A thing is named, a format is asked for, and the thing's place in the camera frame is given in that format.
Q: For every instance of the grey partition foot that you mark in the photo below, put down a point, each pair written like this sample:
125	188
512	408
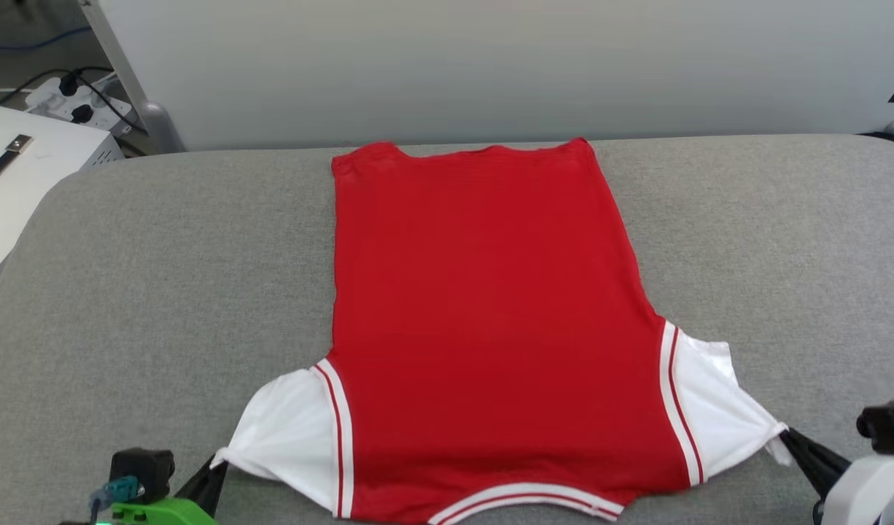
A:
161	130

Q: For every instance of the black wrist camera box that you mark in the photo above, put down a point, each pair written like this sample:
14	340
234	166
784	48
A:
888	426
142	472

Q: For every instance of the black power plug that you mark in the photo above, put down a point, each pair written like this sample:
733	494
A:
68	84
82	114

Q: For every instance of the white power strip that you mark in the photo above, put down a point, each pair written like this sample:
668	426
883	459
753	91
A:
100	106

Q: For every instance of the white equipment case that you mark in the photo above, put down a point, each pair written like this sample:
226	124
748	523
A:
46	149

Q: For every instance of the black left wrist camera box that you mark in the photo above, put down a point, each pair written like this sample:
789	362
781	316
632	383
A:
142	472

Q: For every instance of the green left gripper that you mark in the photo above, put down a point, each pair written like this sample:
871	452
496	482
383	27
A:
162	512

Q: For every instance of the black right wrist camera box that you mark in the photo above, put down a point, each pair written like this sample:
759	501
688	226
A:
888	426

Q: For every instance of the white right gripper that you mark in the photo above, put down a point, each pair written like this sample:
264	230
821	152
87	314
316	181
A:
873	492

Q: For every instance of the red and white jersey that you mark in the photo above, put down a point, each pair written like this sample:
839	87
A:
491	306

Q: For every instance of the white partition panel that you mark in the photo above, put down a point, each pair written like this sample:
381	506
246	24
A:
505	69

